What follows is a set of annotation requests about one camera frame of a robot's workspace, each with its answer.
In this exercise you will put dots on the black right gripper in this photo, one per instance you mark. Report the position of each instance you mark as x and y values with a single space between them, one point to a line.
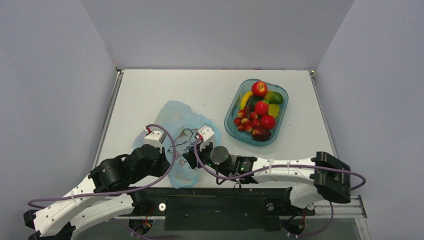
191 159

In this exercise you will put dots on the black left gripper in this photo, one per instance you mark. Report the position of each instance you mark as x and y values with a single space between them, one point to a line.
163 159

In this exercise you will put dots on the light blue plastic bag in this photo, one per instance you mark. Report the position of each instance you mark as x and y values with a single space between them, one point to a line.
183 124

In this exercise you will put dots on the red fake apple from bag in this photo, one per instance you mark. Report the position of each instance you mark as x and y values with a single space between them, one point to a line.
259 88

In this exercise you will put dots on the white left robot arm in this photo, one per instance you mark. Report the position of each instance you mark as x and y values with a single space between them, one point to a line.
106 192

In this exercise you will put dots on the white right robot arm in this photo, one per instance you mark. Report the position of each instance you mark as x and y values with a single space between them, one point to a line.
313 179

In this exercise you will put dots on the dark red fake fruit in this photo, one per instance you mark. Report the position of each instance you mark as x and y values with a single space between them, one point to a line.
260 134

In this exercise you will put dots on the fake cherry bunch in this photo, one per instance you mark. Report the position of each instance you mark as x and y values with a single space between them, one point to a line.
246 120

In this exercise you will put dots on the yellow fake banana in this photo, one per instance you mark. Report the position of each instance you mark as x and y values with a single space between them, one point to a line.
245 100

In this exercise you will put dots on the red fake strawberry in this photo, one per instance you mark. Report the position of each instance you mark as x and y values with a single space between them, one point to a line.
261 108

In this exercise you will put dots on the yellow fake starfruit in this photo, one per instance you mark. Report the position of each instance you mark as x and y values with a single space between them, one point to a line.
273 110

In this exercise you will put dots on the green orange fake mango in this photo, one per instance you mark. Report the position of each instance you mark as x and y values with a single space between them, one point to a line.
274 97

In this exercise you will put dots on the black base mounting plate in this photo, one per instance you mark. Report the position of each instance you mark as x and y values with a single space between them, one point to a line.
219 209

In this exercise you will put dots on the teal plastic fruit tray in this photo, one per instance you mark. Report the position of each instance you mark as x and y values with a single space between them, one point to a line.
234 108

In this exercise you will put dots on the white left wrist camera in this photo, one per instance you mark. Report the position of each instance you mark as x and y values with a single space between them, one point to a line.
155 139

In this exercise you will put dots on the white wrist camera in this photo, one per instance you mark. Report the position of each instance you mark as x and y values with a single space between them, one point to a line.
155 139
207 136

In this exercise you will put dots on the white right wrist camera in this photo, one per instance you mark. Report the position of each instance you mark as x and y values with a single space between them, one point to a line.
207 136

